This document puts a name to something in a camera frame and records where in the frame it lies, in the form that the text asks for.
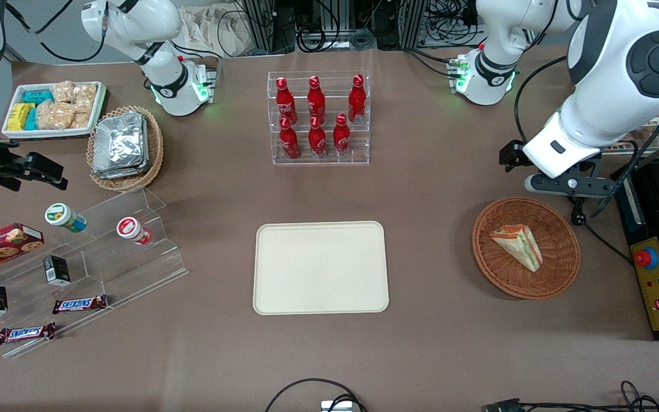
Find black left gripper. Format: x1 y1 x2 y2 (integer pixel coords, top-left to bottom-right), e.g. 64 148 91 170
499 140 605 180

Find red emergency stop button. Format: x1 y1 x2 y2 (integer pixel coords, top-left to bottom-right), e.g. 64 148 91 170
633 248 659 270

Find light wicker basket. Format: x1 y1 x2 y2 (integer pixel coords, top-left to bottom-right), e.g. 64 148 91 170
86 105 165 193

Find yellow snack pack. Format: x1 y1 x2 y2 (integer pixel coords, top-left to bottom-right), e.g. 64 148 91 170
7 103 35 132

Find black looped cable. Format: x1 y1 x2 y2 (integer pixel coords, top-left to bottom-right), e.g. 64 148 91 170
264 377 368 412

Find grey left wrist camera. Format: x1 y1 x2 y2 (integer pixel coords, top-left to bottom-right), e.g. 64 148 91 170
523 170 620 200

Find brown wicker basket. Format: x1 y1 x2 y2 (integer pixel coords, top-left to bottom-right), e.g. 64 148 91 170
471 196 582 301

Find red cola bottle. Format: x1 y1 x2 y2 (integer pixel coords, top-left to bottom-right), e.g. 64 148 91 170
347 74 367 124
279 117 302 160
307 75 327 124
275 76 299 126
332 113 352 157
308 116 328 159

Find beige cloth bag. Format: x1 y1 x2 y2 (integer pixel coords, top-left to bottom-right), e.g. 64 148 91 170
181 5 251 58

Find silver foil pack stack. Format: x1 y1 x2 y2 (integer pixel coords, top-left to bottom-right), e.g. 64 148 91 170
92 111 151 180

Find black cable with plug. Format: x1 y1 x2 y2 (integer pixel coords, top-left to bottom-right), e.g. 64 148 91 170
569 196 634 266

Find triangle sandwich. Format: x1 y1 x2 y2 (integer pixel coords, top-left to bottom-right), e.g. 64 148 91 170
489 224 544 274

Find green lid yoghurt cup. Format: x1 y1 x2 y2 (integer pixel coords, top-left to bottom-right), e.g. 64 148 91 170
44 202 88 234

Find Snickers chocolate bar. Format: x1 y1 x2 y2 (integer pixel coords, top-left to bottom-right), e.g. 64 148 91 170
0 322 57 346
51 294 109 315

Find clear acrylic step shelf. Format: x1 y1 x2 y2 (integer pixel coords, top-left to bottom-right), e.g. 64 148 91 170
0 186 190 361

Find aluminium frame with cables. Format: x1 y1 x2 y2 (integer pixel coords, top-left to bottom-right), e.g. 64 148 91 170
237 0 479 53

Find black tangled cable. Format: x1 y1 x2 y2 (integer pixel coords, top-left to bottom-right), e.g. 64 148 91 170
481 380 659 412

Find black side platform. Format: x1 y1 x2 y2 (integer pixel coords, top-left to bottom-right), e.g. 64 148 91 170
612 159 659 343

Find red lid yoghurt cup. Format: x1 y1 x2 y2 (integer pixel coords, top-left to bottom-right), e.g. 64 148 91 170
116 216 153 247

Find black box with barcode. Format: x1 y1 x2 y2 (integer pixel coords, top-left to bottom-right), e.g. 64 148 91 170
42 255 72 287

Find cream plastic tray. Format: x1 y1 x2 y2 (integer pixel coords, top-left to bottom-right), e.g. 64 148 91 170
252 220 391 316

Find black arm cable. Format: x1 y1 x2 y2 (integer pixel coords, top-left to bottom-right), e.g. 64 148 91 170
5 0 108 64
513 54 570 144

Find white rectangular snack tray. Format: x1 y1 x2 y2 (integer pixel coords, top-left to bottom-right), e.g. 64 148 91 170
2 81 109 140

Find clear acrylic bottle rack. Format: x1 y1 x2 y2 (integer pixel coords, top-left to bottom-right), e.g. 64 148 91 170
267 70 372 167

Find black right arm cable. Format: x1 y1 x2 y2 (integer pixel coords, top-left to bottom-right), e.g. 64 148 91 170
5 0 108 64

